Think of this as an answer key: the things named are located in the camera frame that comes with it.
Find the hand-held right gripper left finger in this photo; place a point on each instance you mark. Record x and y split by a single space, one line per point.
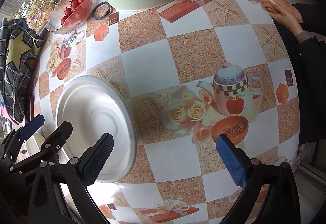
99 160

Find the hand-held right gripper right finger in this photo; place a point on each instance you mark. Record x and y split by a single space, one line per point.
231 163

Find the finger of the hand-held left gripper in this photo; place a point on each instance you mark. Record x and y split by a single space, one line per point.
31 127
59 137

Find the white bowl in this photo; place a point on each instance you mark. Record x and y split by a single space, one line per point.
96 112

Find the grid patterned star bag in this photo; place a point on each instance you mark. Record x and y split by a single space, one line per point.
17 66

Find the printed checkered tablecloth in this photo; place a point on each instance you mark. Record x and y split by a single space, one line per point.
152 61

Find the clear glass bowl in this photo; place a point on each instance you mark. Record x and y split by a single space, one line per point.
72 14

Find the pile of cherry tomatoes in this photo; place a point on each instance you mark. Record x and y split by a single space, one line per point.
75 9

